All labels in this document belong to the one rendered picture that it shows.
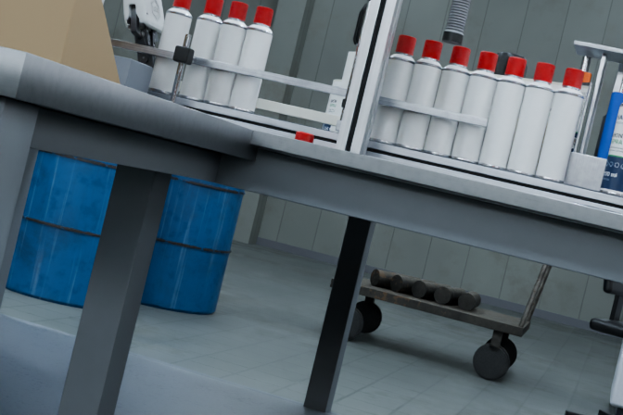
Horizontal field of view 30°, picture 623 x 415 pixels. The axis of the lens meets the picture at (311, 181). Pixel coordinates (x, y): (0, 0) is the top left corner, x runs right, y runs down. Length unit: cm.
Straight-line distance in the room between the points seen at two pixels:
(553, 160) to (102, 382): 90
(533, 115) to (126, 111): 107
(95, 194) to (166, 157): 376
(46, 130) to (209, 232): 467
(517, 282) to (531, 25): 259
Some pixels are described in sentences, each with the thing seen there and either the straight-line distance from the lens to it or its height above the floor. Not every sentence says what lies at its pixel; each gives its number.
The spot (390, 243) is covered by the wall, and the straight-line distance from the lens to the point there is 1202.
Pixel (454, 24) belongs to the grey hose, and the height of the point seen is 110.
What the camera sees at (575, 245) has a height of 78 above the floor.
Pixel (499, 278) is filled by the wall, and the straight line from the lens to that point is 1186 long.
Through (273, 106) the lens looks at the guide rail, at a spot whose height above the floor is 91.
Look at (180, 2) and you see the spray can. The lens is 231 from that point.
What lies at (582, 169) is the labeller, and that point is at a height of 92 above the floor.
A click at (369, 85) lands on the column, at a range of 201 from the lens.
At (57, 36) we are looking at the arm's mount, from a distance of 140.
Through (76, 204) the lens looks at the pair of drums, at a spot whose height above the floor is 45.
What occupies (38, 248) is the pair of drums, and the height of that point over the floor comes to 22.
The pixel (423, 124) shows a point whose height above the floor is 93.
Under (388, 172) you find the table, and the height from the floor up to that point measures 81.
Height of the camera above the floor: 78
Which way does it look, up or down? level
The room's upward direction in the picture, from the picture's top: 14 degrees clockwise
